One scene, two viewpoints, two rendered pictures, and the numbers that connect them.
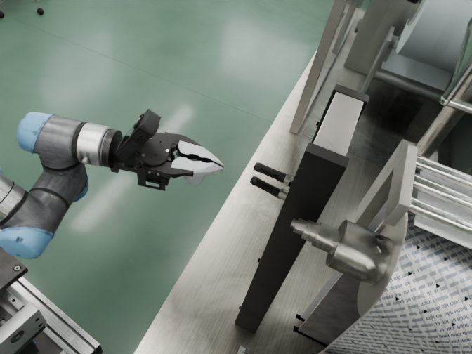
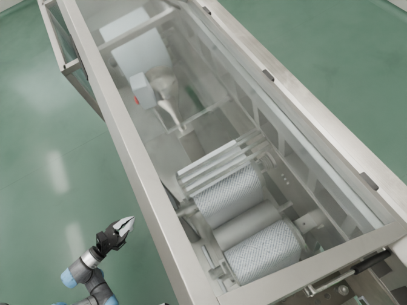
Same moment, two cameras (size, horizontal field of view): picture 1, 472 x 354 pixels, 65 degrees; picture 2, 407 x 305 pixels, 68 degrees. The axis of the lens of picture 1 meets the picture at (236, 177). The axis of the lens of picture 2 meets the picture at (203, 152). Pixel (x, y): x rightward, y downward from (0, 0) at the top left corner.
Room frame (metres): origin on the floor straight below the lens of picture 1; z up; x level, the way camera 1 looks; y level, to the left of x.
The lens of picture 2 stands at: (-0.21, -0.14, 2.38)
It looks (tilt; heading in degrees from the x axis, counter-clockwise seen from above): 58 degrees down; 340
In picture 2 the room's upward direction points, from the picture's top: 25 degrees counter-clockwise
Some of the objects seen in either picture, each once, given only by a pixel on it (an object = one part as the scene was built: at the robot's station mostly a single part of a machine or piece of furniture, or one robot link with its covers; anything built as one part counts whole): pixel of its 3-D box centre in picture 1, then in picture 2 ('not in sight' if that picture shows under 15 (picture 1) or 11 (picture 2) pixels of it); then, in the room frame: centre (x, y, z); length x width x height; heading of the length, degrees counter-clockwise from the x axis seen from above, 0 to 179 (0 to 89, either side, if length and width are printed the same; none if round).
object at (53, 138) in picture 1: (55, 138); (77, 272); (0.46, 0.34, 1.21); 0.11 x 0.08 x 0.09; 92
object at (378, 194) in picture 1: (422, 152); not in sight; (0.70, -0.41, 1.18); 0.14 x 0.14 x 0.57
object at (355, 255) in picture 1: (357, 252); not in sight; (0.27, -0.17, 1.33); 0.06 x 0.06 x 0.06; 76
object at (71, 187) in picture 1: (62, 179); (92, 278); (0.44, 0.34, 1.12); 0.11 x 0.08 x 0.11; 2
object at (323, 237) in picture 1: (313, 232); not in sight; (0.29, -0.11, 1.33); 0.06 x 0.03 x 0.03; 76
